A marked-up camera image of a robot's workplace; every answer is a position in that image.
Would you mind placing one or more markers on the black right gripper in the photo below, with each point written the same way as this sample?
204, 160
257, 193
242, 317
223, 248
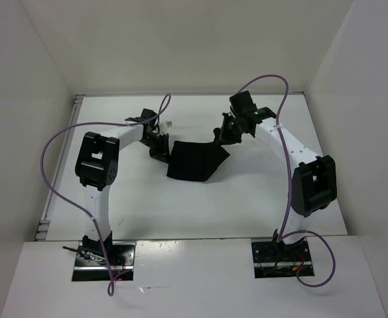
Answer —
225, 138

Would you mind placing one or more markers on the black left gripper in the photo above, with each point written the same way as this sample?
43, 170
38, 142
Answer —
162, 154

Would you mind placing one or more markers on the black skirt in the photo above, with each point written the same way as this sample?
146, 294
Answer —
195, 162

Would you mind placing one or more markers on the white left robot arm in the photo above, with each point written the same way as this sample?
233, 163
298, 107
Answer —
97, 168

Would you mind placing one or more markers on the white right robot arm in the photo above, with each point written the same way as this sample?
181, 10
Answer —
311, 178

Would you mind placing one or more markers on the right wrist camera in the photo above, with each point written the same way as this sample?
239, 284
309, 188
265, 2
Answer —
242, 103

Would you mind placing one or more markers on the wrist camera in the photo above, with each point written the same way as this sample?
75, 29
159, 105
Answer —
147, 117
242, 103

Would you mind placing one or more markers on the white cable connector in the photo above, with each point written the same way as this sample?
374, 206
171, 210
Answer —
165, 126

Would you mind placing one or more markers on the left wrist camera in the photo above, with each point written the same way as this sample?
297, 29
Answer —
147, 117

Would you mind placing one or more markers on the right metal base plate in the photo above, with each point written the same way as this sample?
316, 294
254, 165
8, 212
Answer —
268, 263

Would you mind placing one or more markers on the aluminium table edge rail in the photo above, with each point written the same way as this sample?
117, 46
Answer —
51, 200

